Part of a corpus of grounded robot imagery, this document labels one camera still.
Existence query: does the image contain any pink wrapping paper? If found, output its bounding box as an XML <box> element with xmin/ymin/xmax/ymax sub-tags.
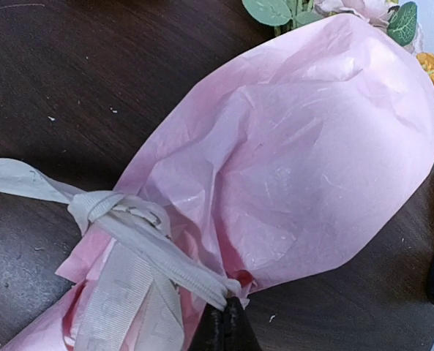
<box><xmin>6</xmin><ymin>14</ymin><xmax>434</xmax><ymax>350</ymax></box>

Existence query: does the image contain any cream ribbon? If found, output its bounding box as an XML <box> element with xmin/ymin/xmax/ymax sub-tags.
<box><xmin>0</xmin><ymin>158</ymin><xmax>241</xmax><ymax>350</ymax></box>

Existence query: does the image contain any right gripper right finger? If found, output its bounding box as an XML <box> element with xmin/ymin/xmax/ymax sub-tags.
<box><xmin>226</xmin><ymin>297</ymin><xmax>262</xmax><ymax>351</ymax></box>

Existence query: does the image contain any artificial flower bouquet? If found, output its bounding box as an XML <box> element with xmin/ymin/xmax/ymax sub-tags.
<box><xmin>242</xmin><ymin>1</ymin><xmax>434</xmax><ymax>85</ymax></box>

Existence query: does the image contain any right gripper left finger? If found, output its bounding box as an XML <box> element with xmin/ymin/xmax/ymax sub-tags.
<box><xmin>189</xmin><ymin>305</ymin><xmax>226</xmax><ymax>351</ymax></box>

